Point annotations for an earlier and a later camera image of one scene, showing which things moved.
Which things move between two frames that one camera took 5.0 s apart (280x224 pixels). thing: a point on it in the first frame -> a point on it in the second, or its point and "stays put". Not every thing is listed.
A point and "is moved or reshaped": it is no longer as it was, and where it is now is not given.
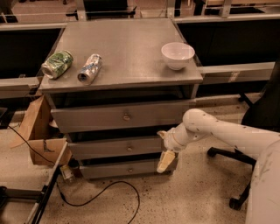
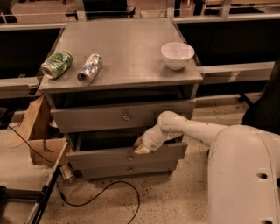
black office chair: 262,114 stays put
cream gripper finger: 165,160 -> 142,150
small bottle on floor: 66,172 stays put
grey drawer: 102,147 is moved or reshaped
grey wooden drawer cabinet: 115,86 stays put
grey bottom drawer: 119,170 stays put
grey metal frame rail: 39,197 stays put
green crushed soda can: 57,64 stays put
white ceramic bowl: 177,54 stays put
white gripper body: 169,143 -> 149,141
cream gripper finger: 162,133 -> 138,143
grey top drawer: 100,118 stays put
